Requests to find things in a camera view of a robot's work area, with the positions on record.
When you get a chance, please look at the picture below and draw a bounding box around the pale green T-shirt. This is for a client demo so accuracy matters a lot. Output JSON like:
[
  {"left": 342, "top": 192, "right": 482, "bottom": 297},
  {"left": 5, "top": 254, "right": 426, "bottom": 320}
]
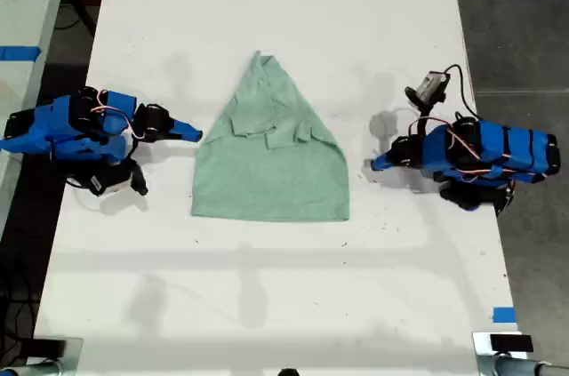
[{"left": 190, "top": 50, "right": 352, "bottom": 222}]

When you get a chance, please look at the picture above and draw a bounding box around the long blue tape strip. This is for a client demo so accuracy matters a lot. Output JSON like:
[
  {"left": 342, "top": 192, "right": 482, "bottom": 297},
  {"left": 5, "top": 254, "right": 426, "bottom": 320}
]
[{"left": 0, "top": 44, "right": 43, "bottom": 62}]

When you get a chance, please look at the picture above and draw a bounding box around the white side table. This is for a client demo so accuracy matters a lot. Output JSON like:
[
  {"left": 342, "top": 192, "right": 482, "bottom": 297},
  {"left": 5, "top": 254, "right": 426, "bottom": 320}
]
[{"left": 0, "top": 0, "right": 75, "bottom": 235}]

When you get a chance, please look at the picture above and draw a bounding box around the short blue tape strip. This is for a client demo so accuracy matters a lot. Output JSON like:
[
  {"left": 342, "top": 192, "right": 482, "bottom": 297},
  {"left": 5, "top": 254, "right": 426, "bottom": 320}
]
[{"left": 493, "top": 306, "right": 518, "bottom": 324}]

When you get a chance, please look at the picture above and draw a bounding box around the small black box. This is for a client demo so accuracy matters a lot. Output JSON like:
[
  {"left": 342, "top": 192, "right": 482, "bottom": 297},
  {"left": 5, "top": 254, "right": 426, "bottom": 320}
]
[
  {"left": 489, "top": 334, "right": 534, "bottom": 353},
  {"left": 29, "top": 339, "right": 68, "bottom": 357}
]

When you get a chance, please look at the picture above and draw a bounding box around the metal tube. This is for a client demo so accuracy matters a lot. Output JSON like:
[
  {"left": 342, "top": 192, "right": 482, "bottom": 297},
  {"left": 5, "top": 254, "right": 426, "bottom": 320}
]
[
  {"left": 492, "top": 355, "right": 569, "bottom": 376},
  {"left": 0, "top": 360, "right": 76, "bottom": 376}
]

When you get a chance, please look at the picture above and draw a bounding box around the black camera stalk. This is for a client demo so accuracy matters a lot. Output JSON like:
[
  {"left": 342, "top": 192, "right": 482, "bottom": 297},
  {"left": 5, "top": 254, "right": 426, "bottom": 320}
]
[
  {"left": 126, "top": 157, "right": 149, "bottom": 196},
  {"left": 404, "top": 86, "right": 445, "bottom": 128}
]

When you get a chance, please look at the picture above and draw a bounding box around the black camera box, white label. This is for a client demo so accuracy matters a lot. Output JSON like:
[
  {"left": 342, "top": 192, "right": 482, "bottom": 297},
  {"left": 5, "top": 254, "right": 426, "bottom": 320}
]
[{"left": 87, "top": 169, "right": 134, "bottom": 197}]

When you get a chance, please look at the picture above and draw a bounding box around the grey camera box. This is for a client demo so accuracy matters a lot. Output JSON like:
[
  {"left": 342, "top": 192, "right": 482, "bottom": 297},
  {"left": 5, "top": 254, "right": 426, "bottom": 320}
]
[{"left": 415, "top": 70, "right": 452, "bottom": 101}]

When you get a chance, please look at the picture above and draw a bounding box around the black camera cable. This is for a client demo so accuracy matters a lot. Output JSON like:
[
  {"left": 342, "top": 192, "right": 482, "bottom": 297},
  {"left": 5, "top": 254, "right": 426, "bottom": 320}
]
[{"left": 443, "top": 63, "right": 481, "bottom": 122}]

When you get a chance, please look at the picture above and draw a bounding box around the metal clamp bracket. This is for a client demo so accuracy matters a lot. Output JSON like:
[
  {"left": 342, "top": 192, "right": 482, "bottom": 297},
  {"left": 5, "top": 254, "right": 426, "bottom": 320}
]
[{"left": 471, "top": 331, "right": 524, "bottom": 376}]

